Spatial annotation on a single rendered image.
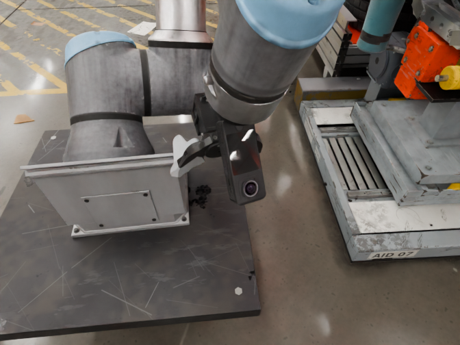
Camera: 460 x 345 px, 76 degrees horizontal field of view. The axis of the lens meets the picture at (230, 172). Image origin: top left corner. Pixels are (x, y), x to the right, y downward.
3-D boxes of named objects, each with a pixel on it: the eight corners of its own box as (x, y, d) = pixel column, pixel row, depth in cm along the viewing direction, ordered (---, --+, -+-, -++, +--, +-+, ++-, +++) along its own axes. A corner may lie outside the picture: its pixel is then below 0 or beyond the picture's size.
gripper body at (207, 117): (233, 110, 49) (255, 59, 38) (248, 156, 47) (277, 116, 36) (188, 116, 47) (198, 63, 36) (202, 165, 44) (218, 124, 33)
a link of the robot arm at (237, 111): (302, 99, 32) (217, 110, 29) (284, 122, 36) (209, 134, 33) (275, 33, 34) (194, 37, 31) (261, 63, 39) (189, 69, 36)
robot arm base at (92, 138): (41, 167, 58) (36, 117, 58) (96, 168, 77) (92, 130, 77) (133, 157, 56) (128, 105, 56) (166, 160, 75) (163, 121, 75)
